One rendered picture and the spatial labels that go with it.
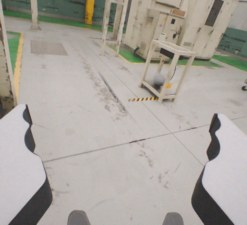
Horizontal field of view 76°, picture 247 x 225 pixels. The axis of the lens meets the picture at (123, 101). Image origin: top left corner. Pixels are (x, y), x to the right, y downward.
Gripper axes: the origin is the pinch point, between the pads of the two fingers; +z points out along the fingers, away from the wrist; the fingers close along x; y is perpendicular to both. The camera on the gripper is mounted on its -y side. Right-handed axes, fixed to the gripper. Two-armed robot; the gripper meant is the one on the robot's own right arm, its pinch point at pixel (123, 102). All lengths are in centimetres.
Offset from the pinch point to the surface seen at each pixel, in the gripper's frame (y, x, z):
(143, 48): 84, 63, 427
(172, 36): 51, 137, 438
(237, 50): 161, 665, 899
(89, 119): 103, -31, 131
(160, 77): 86, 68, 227
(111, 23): 79, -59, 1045
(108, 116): 106, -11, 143
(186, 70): 66, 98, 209
